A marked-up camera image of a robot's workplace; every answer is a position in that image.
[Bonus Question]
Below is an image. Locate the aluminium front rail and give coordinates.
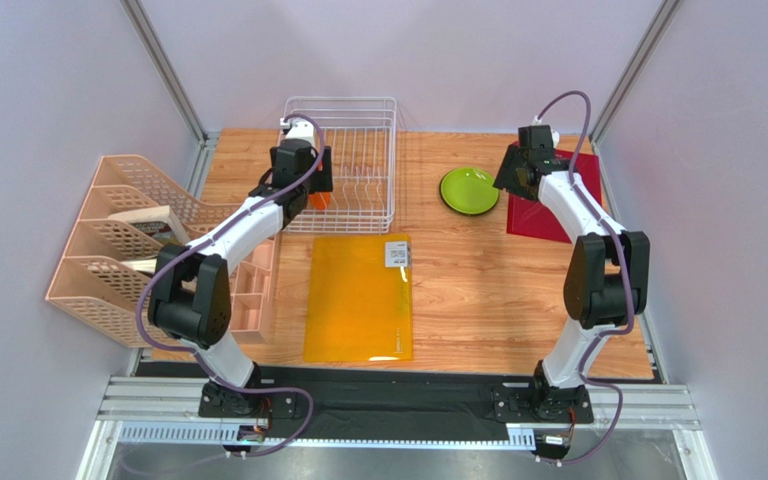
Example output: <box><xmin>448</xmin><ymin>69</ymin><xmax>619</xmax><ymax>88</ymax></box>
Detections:
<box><xmin>78</xmin><ymin>364</ymin><xmax>716</xmax><ymax>479</ymax></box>

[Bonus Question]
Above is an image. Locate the book in file rack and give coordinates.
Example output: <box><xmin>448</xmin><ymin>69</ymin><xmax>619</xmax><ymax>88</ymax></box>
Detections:
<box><xmin>119</xmin><ymin>257</ymin><xmax>157</xmax><ymax>278</ymax></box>
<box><xmin>108</xmin><ymin>205</ymin><xmax>191</xmax><ymax>246</ymax></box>

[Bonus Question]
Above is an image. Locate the white wire dish rack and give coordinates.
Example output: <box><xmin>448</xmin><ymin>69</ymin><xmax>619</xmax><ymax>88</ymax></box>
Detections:
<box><xmin>284</xmin><ymin>96</ymin><xmax>398</xmax><ymax>235</ymax></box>

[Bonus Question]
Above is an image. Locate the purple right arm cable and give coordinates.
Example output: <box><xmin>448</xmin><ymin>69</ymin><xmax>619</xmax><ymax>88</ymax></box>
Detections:
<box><xmin>534</xmin><ymin>90</ymin><xmax>638</xmax><ymax>466</ymax></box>

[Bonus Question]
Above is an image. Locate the orange plate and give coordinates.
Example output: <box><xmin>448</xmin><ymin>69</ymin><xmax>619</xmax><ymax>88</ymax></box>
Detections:
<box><xmin>309</xmin><ymin>166</ymin><xmax>333</xmax><ymax>211</ymax></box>

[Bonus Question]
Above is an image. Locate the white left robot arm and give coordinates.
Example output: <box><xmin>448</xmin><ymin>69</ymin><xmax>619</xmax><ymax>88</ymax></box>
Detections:
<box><xmin>137</xmin><ymin>139</ymin><xmax>333</xmax><ymax>417</ymax></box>

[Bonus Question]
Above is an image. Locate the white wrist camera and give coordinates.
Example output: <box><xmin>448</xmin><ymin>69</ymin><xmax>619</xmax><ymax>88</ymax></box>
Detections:
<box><xmin>531</xmin><ymin>116</ymin><xmax>561</xmax><ymax>149</ymax></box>
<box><xmin>280</xmin><ymin>117</ymin><xmax>317</xmax><ymax>146</ymax></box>

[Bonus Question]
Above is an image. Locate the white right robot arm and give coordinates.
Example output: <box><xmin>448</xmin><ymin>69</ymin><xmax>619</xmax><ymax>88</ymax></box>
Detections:
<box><xmin>494</xmin><ymin>125</ymin><xmax>651</xmax><ymax>421</ymax></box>

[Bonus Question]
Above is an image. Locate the red folder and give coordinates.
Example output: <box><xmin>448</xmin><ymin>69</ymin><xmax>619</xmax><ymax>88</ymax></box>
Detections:
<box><xmin>507</xmin><ymin>139</ymin><xmax>604</xmax><ymax>244</ymax></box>

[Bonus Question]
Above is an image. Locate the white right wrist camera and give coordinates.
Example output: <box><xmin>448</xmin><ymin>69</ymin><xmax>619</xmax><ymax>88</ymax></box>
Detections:
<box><xmin>531</xmin><ymin>116</ymin><xmax>561</xmax><ymax>149</ymax></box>

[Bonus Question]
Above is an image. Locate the green plate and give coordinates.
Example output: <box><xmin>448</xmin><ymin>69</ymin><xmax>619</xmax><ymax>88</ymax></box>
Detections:
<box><xmin>438</xmin><ymin>167</ymin><xmax>500</xmax><ymax>216</ymax></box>

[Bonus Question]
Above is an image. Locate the beige compartment desk organizer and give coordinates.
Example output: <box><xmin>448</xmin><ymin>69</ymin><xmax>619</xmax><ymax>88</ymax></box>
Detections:
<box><xmin>228</xmin><ymin>234</ymin><xmax>282</xmax><ymax>344</ymax></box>

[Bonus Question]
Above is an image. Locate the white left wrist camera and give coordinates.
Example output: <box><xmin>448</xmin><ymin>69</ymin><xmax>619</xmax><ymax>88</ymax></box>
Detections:
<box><xmin>280</xmin><ymin>117</ymin><xmax>317</xmax><ymax>146</ymax></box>

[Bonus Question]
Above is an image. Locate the beige file organizer rack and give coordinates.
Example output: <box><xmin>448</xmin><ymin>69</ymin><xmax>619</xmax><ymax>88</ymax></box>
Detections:
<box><xmin>46</xmin><ymin>155</ymin><xmax>238</xmax><ymax>347</ymax></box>

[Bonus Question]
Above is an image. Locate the orange translucent folder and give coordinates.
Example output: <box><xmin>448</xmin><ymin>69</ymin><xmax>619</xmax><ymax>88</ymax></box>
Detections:
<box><xmin>302</xmin><ymin>234</ymin><xmax>414</xmax><ymax>363</ymax></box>

